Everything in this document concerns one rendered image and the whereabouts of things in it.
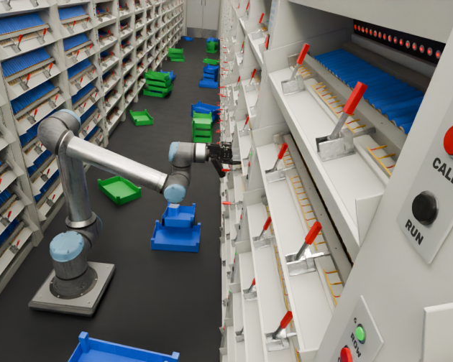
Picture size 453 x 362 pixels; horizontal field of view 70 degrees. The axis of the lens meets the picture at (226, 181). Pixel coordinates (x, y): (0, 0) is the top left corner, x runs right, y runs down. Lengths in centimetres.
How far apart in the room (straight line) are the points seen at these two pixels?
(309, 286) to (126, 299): 149
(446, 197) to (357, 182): 17
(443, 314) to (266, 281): 59
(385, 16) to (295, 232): 37
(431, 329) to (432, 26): 19
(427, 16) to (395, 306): 20
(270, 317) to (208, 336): 108
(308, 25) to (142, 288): 156
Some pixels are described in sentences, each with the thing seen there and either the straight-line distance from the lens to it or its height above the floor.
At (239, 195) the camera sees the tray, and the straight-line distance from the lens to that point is 138.
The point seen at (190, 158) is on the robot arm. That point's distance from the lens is 148.
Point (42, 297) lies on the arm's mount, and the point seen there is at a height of 8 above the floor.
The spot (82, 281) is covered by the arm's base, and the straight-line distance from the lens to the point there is 185.
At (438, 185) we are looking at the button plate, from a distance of 22.
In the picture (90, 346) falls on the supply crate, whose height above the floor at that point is 50.
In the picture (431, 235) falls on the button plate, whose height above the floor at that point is 137.
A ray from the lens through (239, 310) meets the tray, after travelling 121.
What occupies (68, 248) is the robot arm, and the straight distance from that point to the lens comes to 173.
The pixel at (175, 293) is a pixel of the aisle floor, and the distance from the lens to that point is 192.
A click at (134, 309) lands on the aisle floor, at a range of 187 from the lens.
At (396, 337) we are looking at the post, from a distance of 26.
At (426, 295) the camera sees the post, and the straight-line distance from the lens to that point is 23.
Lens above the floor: 148
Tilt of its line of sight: 31 degrees down
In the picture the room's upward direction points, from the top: 7 degrees clockwise
